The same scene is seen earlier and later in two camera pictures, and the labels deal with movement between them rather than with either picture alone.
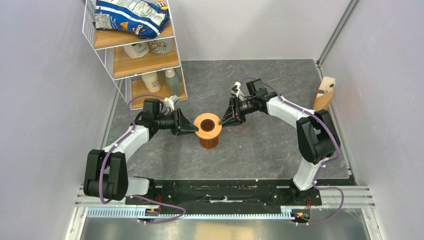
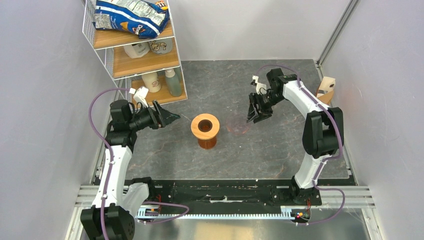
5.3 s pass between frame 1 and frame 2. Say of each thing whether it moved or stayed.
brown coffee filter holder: stayed
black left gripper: moved
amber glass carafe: stayed
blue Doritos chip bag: stayed
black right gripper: moved
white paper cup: stayed
